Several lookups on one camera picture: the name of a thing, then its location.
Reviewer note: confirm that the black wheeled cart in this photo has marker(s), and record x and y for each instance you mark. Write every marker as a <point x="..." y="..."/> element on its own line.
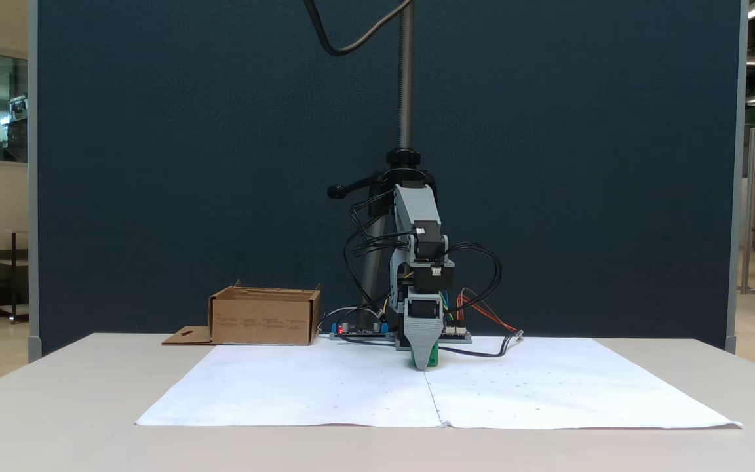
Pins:
<point x="12" y="275"/>

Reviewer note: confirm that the black tripod with metal column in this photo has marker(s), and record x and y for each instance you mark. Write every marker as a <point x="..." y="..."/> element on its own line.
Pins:
<point x="406" y="98"/>

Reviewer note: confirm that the green dice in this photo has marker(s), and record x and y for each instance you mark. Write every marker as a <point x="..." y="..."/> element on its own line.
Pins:
<point x="435" y="359"/>

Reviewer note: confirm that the framed wall window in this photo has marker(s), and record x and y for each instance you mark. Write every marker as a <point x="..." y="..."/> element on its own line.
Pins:
<point x="7" y="105"/>

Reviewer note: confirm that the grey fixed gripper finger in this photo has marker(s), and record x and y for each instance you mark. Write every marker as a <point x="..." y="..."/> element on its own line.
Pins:
<point x="424" y="347"/>

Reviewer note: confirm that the brown cardboard box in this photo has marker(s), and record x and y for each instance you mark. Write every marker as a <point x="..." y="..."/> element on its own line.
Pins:
<point x="263" y="321"/>

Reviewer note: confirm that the white paper sheet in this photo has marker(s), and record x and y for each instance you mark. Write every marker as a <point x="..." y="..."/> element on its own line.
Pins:
<point x="561" y="387"/>
<point x="299" y="387"/>

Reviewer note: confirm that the grey black Koch robot arm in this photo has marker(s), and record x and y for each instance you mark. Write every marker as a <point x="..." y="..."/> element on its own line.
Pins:
<point x="417" y="203"/>

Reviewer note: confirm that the circuit board with blue terminals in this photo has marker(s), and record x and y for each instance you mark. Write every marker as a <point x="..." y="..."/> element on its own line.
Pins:
<point x="358" y="335"/>

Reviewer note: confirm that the circuit board with white connectors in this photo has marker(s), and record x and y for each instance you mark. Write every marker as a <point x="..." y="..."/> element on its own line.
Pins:
<point x="457" y="336"/>

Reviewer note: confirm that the dark blue partition panel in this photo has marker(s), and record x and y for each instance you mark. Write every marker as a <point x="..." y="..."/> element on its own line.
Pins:
<point x="154" y="164"/>

